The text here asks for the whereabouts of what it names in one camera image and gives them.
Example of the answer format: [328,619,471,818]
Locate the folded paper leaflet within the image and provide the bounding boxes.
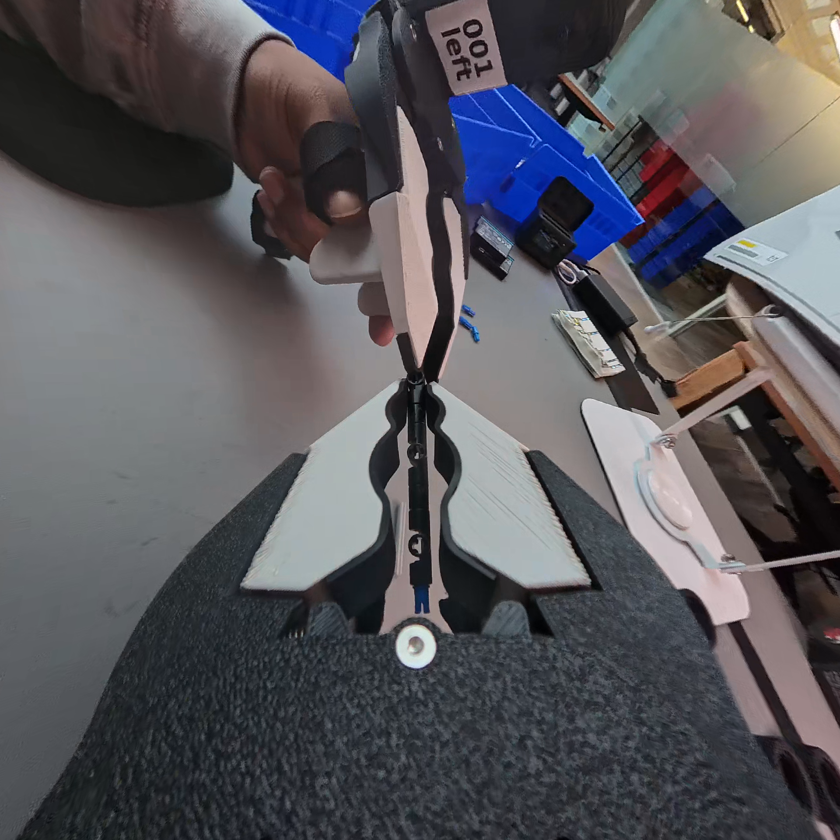
[551,308,627,380]

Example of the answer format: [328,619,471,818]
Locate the stack of red blue bins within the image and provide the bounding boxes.
[613,141,746,290]

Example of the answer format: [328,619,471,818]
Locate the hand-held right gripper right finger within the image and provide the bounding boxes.
[425,382,593,592]

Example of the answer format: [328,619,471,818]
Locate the blue plastic bin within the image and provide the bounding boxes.
[449,85,592,198]
[512,141,645,262]
[243,0,382,63]

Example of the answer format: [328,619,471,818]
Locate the grey desk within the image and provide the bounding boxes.
[0,147,821,840]

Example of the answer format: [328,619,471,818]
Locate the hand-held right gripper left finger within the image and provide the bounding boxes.
[240,379,404,592]

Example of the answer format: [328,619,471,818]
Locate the person's left forearm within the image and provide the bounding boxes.
[0,0,296,158]

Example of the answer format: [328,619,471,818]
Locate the black action camera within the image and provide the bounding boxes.
[517,176,595,270]

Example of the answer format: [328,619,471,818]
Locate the white appliance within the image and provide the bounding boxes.
[702,187,840,411]

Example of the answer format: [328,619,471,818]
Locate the white desk stand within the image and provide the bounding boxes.
[581,367,840,627]

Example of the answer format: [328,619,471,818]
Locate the person's left hand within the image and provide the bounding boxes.
[235,39,396,349]

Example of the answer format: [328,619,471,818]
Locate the black power adapter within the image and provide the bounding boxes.
[574,272,678,399]

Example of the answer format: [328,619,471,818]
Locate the thin metal rod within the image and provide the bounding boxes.
[645,312,783,336]

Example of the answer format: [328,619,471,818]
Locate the small grey ring piece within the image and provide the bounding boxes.
[405,371,431,586]

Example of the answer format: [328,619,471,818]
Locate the wooden board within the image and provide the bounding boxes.
[671,341,840,490]

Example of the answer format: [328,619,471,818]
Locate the black camera battery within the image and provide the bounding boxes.
[470,217,517,280]

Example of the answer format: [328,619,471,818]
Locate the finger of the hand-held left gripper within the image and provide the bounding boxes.
[392,108,455,370]
[423,151,471,383]

